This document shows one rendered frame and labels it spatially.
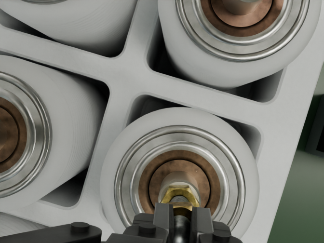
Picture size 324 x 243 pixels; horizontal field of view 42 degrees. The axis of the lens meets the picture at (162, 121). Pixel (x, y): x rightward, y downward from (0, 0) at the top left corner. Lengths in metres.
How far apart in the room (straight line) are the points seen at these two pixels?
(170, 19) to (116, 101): 0.09
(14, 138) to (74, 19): 0.08
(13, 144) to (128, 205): 0.08
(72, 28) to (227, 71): 0.10
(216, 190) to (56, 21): 0.14
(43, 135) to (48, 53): 0.10
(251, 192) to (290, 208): 0.27
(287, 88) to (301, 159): 0.20
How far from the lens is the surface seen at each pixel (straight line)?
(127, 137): 0.25
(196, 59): 0.25
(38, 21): 0.27
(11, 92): 0.26
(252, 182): 0.25
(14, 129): 0.26
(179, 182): 0.22
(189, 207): 0.17
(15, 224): 0.34
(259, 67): 0.25
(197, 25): 0.25
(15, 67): 0.26
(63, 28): 0.28
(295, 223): 0.53
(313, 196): 0.53
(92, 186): 0.33
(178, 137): 0.24
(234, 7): 0.24
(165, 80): 0.32
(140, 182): 0.25
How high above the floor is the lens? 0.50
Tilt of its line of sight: 87 degrees down
